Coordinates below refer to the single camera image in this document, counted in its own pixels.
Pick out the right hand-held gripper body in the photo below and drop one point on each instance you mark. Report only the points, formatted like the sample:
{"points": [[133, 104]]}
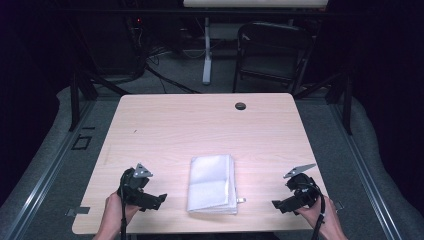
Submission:
{"points": [[303, 191]]}

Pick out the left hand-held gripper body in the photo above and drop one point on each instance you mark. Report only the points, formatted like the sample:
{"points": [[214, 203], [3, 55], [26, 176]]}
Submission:
{"points": [[136, 191]]}

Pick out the white cloth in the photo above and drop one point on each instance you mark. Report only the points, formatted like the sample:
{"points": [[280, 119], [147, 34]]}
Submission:
{"points": [[213, 186]]}

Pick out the person's right hand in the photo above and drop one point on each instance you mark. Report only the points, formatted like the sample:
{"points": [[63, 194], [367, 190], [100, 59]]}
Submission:
{"points": [[315, 213]]}

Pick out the person's left hand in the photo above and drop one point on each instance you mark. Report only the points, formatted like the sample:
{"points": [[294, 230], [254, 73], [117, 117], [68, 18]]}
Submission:
{"points": [[115, 211]]}

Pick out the grey tape piece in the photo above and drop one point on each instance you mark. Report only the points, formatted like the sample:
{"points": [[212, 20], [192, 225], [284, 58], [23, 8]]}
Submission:
{"points": [[339, 206], [78, 211]]}

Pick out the black tape rectangle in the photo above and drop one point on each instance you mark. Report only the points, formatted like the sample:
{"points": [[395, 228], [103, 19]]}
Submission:
{"points": [[74, 143]]}

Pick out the black tape strip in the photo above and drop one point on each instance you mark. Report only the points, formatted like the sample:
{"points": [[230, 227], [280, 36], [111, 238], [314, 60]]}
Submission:
{"points": [[88, 128]]}

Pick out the black folding chair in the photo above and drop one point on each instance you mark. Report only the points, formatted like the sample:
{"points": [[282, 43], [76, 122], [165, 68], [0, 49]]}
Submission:
{"points": [[270, 53]]}

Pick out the dark computer tower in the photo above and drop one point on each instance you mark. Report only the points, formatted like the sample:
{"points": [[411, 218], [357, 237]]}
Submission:
{"points": [[113, 43]]}

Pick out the white desk leg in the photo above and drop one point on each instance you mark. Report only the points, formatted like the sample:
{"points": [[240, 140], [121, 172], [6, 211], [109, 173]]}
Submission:
{"points": [[207, 53]]}

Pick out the aluminium floor rail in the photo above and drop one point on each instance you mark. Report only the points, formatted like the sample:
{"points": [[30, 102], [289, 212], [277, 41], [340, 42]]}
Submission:
{"points": [[43, 173], [363, 170]]}

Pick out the black metal frame stand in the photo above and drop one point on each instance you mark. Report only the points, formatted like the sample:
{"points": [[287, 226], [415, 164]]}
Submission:
{"points": [[75, 100], [346, 103]]}

